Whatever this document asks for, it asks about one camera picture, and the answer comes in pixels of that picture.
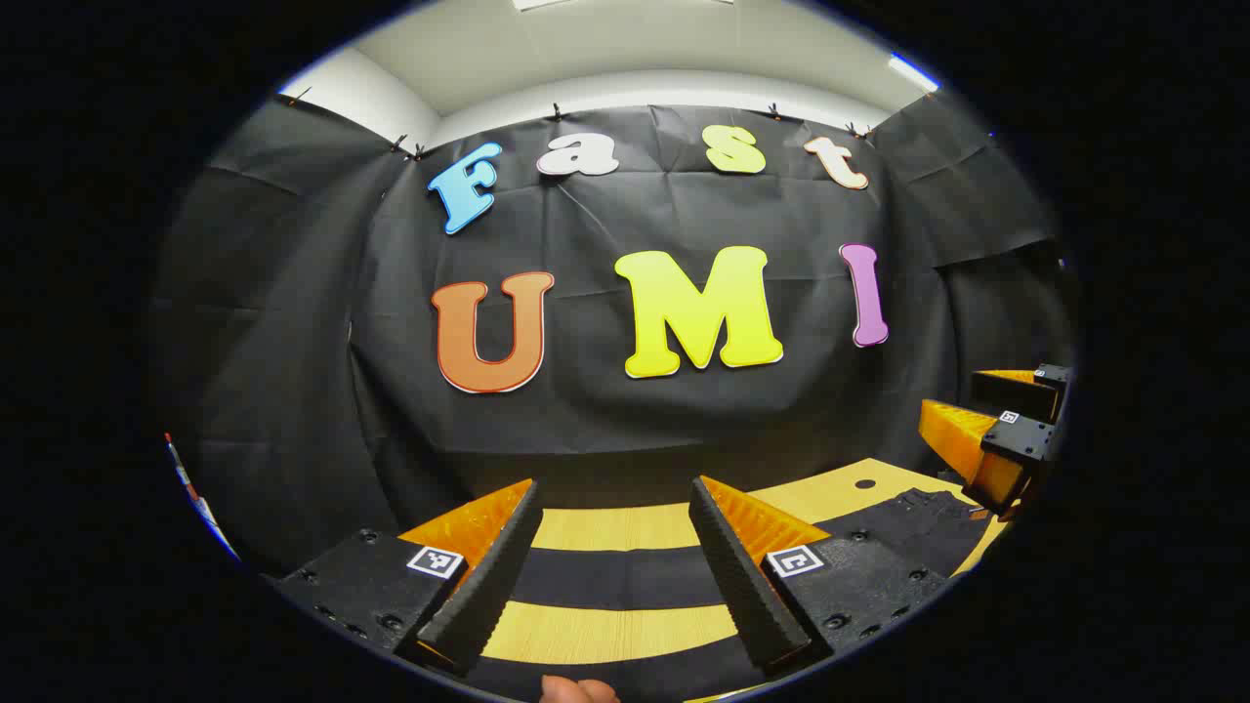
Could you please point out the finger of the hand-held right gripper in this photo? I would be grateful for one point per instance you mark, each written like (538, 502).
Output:
(1016, 444)
(1020, 391)

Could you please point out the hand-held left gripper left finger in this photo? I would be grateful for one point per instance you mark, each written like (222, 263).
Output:
(493, 586)

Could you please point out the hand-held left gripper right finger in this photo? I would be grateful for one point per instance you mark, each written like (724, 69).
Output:
(742, 586)

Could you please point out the dark grey jeans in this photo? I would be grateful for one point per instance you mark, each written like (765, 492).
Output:
(625, 578)

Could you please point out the ceiling light panel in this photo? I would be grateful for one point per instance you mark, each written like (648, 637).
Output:
(913, 73)

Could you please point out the black backdrop cloth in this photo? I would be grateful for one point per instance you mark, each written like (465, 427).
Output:
(586, 225)

